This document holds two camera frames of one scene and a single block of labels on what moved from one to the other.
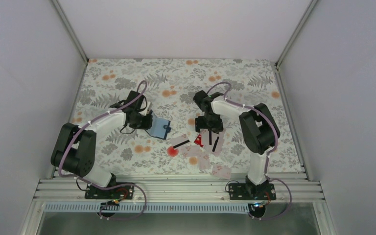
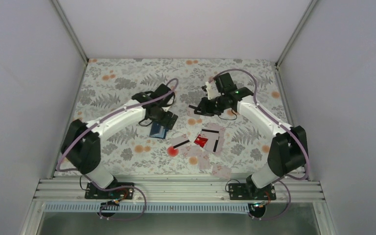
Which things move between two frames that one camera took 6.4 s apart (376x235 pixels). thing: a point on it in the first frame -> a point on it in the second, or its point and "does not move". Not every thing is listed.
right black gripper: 218,127 -> 205,110
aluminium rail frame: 290,189 does not move
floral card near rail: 221,172 does not move
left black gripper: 147,125 -> 163,122
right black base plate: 245,191 does not move
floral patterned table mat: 169,86 does not move
